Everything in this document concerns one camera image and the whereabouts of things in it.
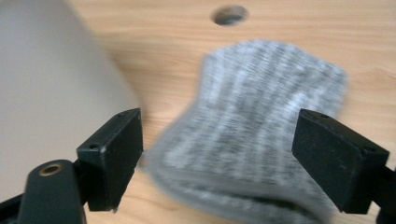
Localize gray knitted cloth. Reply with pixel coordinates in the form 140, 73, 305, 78
138, 38, 348, 224

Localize white plastic storage bin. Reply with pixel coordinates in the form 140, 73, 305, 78
0, 0, 141, 203

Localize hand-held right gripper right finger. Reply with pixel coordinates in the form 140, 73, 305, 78
291, 108, 390, 215

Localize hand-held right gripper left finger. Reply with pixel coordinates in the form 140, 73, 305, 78
76, 107, 145, 213

